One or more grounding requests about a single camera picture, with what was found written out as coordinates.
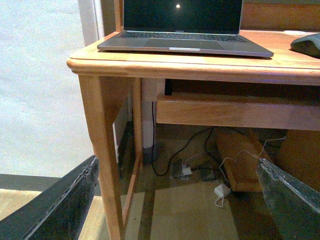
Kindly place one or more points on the wooden rolling stand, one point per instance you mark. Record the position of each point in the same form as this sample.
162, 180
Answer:
240, 154

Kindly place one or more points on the white charger plug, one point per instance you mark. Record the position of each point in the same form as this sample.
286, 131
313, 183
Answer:
222, 190

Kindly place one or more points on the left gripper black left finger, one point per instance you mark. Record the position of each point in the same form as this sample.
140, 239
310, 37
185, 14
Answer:
59, 212

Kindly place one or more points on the grey laptop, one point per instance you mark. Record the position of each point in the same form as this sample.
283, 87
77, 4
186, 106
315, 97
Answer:
183, 26

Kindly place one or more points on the black computer mouse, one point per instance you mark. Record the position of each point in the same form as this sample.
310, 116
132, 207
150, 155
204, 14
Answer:
307, 45

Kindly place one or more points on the wooden desk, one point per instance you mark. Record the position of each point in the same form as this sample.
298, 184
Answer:
106, 78

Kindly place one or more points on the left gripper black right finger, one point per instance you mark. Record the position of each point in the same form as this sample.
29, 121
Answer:
294, 206

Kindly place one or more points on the wooden pull-out keyboard tray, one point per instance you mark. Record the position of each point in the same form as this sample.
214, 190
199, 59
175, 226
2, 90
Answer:
237, 111

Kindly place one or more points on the white power adapter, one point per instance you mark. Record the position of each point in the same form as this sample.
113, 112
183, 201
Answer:
186, 171

